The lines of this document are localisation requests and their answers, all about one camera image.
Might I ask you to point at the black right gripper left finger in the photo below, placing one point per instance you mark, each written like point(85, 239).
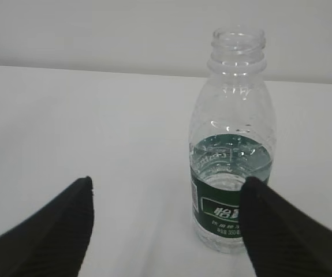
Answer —
point(54, 240)

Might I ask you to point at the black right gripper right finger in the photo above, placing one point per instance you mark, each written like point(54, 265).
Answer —
point(280, 239)

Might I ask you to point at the clear green-label water bottle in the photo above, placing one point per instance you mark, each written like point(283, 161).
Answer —
point(232, 135)

